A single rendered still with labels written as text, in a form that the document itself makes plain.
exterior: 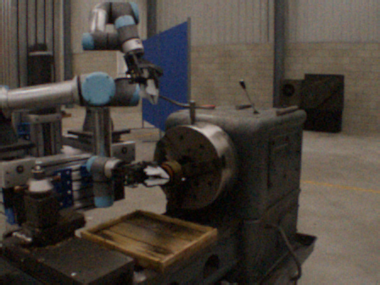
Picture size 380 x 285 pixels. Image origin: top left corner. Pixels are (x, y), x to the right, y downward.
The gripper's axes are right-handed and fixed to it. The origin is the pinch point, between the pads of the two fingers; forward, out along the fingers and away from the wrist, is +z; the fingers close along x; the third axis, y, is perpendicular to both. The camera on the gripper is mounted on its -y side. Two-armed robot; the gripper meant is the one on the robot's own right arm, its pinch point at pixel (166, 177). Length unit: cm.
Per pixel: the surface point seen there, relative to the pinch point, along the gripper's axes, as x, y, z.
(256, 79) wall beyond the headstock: 19, -993, -454
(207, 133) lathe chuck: 13.1, -16.7, 4.9
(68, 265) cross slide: -11.0, 46.7, 6.6
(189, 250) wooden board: -19.3, 7.8, 14.7
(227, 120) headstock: 15.9, -33.1, 3.6
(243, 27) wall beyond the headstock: 182, -995, -500
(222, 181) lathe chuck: -2.8, -15.7, 12.1
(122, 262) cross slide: -11.1, 36.7, 15.5
